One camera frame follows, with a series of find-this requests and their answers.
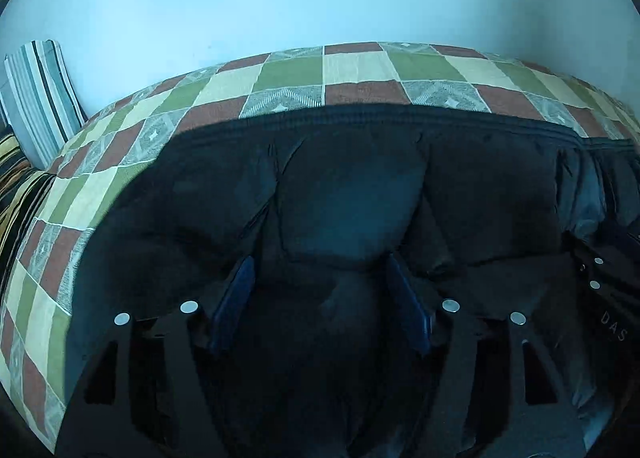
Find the black padded jacket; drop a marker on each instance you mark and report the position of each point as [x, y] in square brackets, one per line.
[350, 198]

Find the yellow black striped pillow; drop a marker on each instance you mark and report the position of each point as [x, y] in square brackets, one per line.
[20, 198]

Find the bed with checkered sheet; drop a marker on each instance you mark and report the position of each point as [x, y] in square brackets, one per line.
[290, 73]

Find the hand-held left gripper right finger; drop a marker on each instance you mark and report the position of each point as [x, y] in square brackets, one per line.
[410, 303]

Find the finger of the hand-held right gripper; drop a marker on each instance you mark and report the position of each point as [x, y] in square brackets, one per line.
[607, 263]

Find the blue striped pillow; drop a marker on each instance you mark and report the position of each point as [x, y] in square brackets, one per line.
[40, 98]

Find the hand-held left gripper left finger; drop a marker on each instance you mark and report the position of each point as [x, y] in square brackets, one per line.
[232, 303]

